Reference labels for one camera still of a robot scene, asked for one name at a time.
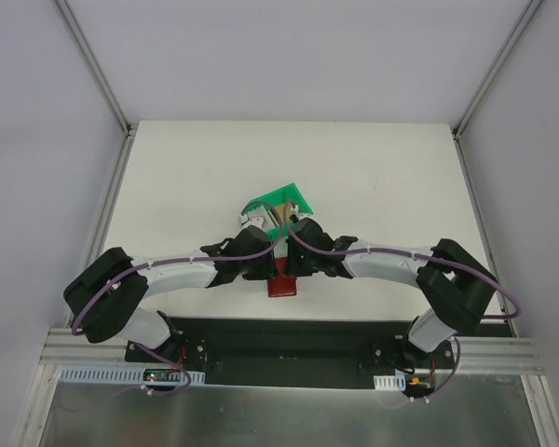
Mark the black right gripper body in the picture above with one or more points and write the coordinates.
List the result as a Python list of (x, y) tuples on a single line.
[(293, 266)]

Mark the aluminium frame post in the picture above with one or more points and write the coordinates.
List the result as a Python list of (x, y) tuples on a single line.
[(503, 56), (94, 68)]

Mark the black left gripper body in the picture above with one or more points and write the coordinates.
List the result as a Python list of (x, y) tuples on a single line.
[(267, 268)]

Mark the right white cable duct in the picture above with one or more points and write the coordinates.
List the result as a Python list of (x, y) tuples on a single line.
[(395, 382)]

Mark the left aluminium frame post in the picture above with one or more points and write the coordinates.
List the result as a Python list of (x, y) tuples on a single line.
[(94, 68)]

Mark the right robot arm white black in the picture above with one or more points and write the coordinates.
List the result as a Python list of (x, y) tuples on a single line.
[(456, 286)]

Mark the red leather card holder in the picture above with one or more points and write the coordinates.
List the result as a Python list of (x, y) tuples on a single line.
[(282, 285)]

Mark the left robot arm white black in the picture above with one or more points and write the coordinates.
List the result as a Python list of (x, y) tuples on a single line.
[(105, 298)]

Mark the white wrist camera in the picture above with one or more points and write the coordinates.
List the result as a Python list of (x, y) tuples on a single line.
[(294, 215), (256, 221)]

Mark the left white cable duct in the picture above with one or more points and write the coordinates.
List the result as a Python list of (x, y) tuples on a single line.
[(116, 375)]

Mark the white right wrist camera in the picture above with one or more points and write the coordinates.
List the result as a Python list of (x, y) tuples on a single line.
[(294, 215)]

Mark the green plastic bin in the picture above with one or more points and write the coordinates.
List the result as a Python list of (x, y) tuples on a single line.
[(289, 194)]

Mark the right aluminium frame post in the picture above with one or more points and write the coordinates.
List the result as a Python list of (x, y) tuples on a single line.
[(503, 56)]

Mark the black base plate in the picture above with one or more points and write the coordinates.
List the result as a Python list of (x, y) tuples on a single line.
[(289, 353)]

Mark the white cable duct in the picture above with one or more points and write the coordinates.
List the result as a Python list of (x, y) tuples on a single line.
[(116, 375), (395, 382)]

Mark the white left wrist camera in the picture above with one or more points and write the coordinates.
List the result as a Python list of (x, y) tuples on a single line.
[(256, 221)]

